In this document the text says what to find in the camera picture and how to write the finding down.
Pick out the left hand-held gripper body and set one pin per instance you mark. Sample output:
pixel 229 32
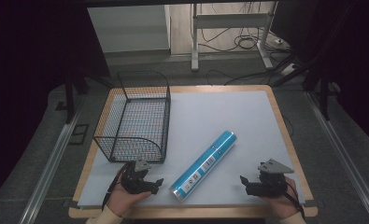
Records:
pixel 132 182

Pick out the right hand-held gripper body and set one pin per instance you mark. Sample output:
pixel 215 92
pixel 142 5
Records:
pixel 271 183

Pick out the person's left hand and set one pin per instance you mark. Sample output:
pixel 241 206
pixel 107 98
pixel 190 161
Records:
pixel 123 199

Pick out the person's right hand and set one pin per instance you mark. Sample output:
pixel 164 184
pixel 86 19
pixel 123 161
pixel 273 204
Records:
pixel 281 206

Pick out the blue plastic-wrapped roll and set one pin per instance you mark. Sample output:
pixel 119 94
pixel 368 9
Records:
pixel 204 165

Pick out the pale grey table mat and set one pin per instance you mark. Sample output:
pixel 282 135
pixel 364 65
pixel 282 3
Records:
pixel 222 124

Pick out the dark metal stand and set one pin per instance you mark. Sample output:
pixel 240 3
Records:
pixel 323 96
pixel 70 99

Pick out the white power strip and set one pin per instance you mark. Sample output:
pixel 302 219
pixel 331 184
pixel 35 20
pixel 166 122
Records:
pixel 288 69

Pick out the white cabinet panel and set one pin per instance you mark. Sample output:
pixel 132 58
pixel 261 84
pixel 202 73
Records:
pixel 129 29

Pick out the black floor bracket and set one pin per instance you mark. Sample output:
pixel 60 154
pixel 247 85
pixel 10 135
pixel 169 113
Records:
pixel 78 133

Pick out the aluminium floor rail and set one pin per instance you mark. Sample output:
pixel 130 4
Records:
pixel 344 155
pixel 51 165

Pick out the white metal desk frame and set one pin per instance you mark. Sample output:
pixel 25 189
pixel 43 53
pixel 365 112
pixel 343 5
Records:
pixel 232 21

